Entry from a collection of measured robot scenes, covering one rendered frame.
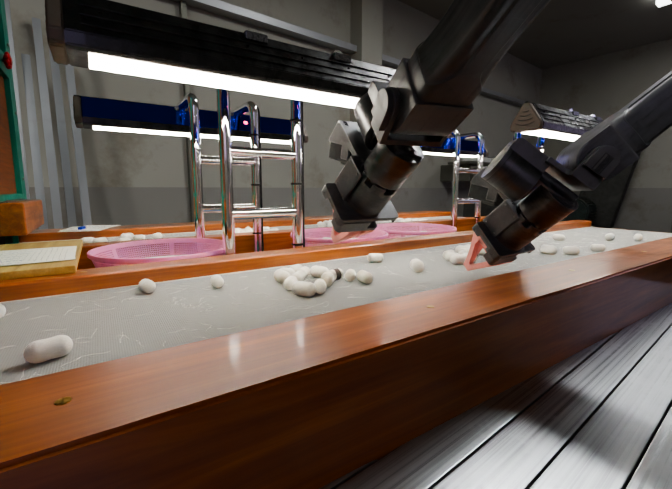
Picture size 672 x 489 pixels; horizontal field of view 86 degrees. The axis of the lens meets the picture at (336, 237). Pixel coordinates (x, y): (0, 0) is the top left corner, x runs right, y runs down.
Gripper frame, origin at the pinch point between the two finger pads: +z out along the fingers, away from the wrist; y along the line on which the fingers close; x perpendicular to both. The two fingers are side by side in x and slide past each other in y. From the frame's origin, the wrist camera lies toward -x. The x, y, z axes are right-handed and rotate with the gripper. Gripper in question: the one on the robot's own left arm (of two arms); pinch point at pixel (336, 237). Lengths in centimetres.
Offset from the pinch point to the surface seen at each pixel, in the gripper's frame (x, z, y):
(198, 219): -29.5, 34.3, 10.9
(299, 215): -15.2, 14.8, -4.5
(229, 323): 11.1, -1.6, 19.8
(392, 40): -324, 103, -268
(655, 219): -66, 136, -683
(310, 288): 8.0, -0.2, 7.7
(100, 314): 3.7, 7.1, 31.9
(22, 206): -38, 38, 45
